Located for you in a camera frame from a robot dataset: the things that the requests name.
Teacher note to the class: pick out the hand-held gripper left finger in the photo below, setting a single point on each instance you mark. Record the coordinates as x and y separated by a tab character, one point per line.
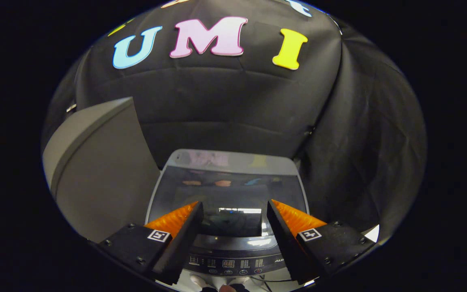
181	245

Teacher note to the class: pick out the silver clip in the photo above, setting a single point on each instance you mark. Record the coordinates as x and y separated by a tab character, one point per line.
71	107

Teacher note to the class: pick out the grey table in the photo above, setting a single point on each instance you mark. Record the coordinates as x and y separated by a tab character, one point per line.
95	170

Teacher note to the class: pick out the black backdrop cloth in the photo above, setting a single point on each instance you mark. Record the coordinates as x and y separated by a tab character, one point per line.
225	101

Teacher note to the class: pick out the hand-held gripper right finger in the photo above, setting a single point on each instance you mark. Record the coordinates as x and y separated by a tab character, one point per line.
286	243

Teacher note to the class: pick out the grey washing machine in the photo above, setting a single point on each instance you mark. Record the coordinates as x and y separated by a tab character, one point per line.
233	263

